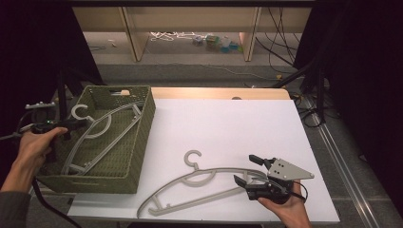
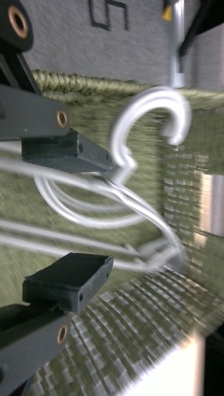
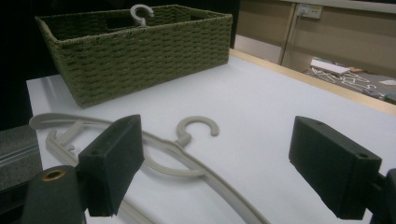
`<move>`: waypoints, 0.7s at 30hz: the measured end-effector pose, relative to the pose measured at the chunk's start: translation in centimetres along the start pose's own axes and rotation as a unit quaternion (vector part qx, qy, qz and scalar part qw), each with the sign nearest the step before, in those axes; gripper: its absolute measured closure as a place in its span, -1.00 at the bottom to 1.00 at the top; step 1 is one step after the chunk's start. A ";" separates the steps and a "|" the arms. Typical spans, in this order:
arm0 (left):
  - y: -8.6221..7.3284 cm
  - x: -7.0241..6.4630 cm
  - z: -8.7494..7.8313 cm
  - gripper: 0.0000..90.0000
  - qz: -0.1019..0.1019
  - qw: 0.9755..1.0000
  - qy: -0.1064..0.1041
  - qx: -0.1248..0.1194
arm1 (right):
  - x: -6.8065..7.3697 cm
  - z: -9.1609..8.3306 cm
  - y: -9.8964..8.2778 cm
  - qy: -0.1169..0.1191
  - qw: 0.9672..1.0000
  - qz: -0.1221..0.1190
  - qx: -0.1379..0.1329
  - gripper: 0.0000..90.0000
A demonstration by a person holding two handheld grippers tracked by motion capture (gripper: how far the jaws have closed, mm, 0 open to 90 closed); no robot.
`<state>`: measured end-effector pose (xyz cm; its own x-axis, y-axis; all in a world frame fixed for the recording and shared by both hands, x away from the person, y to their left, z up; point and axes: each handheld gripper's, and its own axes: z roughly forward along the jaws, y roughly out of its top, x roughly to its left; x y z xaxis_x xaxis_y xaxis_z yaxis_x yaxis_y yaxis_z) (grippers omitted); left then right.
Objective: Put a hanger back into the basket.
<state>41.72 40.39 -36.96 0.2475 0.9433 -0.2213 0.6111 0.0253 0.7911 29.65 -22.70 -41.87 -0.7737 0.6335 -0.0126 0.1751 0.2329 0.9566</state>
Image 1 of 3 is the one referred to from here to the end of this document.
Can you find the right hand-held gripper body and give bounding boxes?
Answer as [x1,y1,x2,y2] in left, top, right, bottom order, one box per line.
[245,157,316,204]

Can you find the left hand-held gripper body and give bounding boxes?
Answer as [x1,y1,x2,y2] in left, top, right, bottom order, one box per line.
[24,101,66,135]

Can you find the gray plastic clothes hanger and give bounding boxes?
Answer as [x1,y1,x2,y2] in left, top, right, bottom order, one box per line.
[136,149,270,219]
[61,101,144,176]

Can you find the green woven basket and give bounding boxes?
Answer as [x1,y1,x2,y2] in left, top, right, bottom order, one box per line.
[37,85,157,195]

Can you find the person's left hand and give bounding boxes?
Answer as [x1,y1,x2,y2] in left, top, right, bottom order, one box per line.
[12,126,69,183]

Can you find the person's right hand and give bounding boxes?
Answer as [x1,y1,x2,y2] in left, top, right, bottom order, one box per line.
[258,181,314,228]

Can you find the black metal stand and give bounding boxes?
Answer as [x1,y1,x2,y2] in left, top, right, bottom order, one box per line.
[271,53,328,125]
[56,67,106,127]

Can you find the white board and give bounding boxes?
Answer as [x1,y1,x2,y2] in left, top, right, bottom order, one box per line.
[67,98,340,225]

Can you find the black curtain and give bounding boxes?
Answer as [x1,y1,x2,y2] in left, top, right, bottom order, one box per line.
[0,0,106,191]
[293,0,403,219]

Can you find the wooden table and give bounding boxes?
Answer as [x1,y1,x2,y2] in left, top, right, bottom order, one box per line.
[151,87,292,101]

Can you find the pile of colourful toys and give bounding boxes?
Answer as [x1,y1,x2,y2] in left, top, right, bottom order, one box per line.
[191,33,244,54]

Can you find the beige wooden shelf unit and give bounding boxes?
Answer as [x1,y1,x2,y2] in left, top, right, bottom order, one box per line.
[72,7,313,63]

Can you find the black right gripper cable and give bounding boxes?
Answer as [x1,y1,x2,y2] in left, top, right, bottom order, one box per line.
[292,180,309,204]

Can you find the black coiled floor cables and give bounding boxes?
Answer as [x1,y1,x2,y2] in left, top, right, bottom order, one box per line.
[290,92,325,129]

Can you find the thin white floor cable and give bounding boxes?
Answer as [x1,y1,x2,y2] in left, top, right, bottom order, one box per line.
[144,59,280,82]

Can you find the white rope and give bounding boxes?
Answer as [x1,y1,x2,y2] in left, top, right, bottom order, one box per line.
[149,30,198,43]

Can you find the bundle of black cables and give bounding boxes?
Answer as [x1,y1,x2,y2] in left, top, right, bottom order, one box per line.
[255,7,302,74]

